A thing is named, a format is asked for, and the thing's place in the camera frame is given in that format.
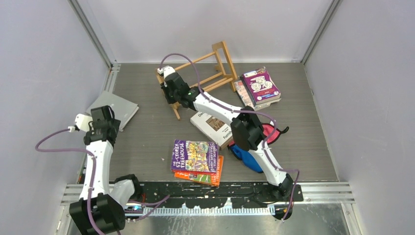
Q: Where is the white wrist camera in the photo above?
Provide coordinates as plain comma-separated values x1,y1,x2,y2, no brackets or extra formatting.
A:
157,66,176,80
68,114,93,133

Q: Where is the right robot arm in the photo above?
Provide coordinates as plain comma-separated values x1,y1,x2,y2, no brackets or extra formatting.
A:
158,67,295,201

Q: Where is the slotted cable duct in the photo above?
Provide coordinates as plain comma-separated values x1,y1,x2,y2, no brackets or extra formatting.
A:
150,206,275,216

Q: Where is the purple 52-Storey Treehouse book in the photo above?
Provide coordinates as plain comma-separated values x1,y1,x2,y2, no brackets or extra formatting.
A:
170,140,219,174

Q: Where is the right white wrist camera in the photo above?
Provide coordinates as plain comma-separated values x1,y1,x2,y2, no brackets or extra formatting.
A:
157,66,176,80

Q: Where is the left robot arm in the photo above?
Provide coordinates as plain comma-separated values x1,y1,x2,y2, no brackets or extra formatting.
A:
69,105,143,235

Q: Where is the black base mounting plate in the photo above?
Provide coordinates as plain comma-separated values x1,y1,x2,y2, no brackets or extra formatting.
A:
129,181,304,209

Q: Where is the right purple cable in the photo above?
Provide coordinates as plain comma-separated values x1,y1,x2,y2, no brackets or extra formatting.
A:
158,53,300,222

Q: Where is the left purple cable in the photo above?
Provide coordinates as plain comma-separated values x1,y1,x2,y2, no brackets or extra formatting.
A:
35,128,171,235

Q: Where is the purple cable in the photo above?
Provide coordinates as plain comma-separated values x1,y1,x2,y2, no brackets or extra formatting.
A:
35,128,171,235
158,53,300,222

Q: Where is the white Decorate Furniture book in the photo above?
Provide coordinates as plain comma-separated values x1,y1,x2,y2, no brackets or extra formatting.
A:
190,112,233,150

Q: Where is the red grey cloth bib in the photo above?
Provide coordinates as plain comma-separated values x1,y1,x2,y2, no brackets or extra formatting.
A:
262,123,289,145

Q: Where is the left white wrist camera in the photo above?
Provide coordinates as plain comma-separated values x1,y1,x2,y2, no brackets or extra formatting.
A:
68,114,93,133

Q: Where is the grey Iantra book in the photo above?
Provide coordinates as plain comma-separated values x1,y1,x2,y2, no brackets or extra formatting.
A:
85,91,139,131

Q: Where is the purple illustrated book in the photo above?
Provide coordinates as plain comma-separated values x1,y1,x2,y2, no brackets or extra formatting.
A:
240,67,281,106

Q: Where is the blue oven mitt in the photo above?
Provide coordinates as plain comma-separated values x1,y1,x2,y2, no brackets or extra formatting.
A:
228,144,263,173

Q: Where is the wooden book rack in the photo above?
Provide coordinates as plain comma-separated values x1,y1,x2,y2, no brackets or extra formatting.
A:
155,41,238,121

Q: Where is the orange 78-Storey Treehouse book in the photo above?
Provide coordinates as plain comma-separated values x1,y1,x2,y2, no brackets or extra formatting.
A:
174,155,224,187

